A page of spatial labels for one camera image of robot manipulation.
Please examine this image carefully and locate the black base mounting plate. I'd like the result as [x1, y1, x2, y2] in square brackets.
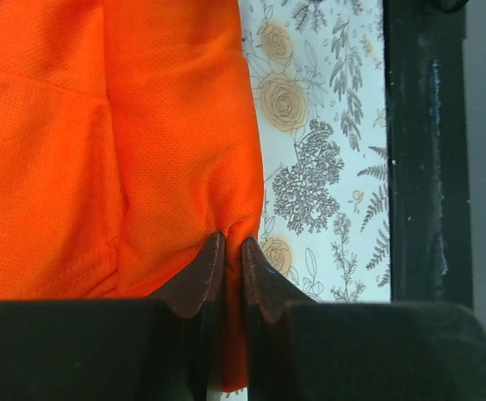
[383, 1, 473, 307]

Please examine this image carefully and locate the floral table mat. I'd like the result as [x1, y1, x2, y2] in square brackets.
[239, 1, 391, 303]

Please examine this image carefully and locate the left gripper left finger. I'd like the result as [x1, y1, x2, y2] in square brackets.
[0, 233, 225, 400]

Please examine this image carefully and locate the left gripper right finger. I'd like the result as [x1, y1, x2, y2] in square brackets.
[242, 238, 486, 400]

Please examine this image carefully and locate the orange t shirt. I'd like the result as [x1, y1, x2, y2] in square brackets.
[0, 1, 263, 392]

